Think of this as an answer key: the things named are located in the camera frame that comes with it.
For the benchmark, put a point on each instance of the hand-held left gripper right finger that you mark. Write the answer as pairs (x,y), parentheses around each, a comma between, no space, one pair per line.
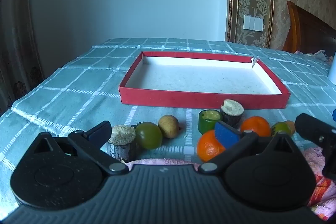
(226,136)

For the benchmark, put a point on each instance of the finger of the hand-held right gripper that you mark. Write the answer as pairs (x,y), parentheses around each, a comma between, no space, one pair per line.
(315,133)
(334,115)

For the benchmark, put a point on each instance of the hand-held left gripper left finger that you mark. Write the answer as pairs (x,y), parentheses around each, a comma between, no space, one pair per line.
(101,134)

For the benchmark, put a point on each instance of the dark sugarcane piece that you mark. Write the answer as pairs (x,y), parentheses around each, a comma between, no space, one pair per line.
(120,145)
(232,113)

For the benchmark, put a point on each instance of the green cucumber piece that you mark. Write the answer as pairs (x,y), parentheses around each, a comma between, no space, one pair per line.
(207,123)

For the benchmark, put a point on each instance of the orange tangerine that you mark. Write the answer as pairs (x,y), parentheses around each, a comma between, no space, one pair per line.
(256,126)
(207,149)

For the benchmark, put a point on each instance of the small brown round fruit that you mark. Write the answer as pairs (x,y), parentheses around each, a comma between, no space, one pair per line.
(290,125)

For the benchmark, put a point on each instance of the small green tangerine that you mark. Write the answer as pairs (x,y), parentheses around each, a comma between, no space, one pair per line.
(280,128)

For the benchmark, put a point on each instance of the large green tangerine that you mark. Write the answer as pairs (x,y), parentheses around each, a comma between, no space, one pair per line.
(148,135)

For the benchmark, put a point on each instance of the large brown round fruit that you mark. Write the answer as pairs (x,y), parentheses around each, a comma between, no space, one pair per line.
(168,126)

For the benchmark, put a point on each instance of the red shallow cardboard box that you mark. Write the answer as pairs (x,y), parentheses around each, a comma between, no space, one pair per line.
(204,77)

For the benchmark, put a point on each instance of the white plastic container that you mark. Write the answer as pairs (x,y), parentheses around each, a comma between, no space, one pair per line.
(332,71)

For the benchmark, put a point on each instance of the teal checked tablecloth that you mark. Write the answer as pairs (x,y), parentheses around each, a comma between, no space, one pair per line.
(78,87)

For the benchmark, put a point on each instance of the crumpled clothes pile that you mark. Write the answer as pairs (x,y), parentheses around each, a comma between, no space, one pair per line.
(315,54)

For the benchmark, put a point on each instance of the wooden headboard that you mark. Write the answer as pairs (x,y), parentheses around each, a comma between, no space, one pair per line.
(309,32)

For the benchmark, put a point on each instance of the dark patterned curtain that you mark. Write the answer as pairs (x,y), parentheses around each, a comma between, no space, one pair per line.
(15,29)

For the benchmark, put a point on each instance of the white wall light switch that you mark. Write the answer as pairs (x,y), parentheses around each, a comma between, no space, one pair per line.
(253,23)

